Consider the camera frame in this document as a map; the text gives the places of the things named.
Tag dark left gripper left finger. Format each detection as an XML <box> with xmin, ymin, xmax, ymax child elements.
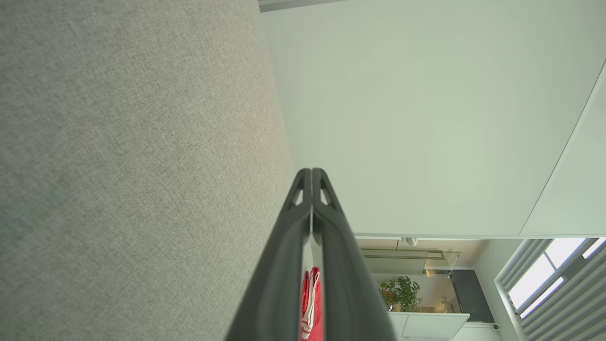
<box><xmin>225</xmin><ymin>168</ymin><xmax>314</xmax><ymax>341</ymax></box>

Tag grey slatted blind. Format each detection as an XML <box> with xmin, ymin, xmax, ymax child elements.
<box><xmin>495</xmin><ymin>237</ymin><xmax>606</xmax><ymax>341</ymax></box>

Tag white counter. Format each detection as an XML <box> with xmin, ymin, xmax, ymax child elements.
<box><xmin>388</xmin><ymin>311</ymin><xmax>471</xmax><ymax>340</ymax></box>

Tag red Bulls jersey white sleeves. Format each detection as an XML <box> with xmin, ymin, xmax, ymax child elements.
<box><xmin>299</xmin><ymin>266</ymin><xmax>323</xmax><ymax>341</ymax></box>

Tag grey fabric sofa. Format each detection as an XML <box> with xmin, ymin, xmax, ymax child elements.
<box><xmin>0</xmin><ymin>0</ymin><xmax>298</xmax><ymax>341</ymax></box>

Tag glass partition metal frame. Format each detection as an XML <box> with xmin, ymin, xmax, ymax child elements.
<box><xmin>362</xmin><ymin>249</ymin><xmax>461</xmax><ymax>276</ymax></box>

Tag green potted plant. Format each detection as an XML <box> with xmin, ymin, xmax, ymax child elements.
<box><xmin>379</xmin><ymin>276</ymin><xmax>423</xmax><ymax>313</ymax></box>

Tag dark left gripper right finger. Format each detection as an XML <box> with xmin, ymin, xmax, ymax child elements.
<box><xmin>312</xmin><ymin>168</ymin><xmax>396</xmax><ymax>341</ymax></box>

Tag bright window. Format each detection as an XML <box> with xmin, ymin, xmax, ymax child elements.
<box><xmin>509</xmin><ymin>237</ymin><xmax>606</xmax><ymax>319</ymax></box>

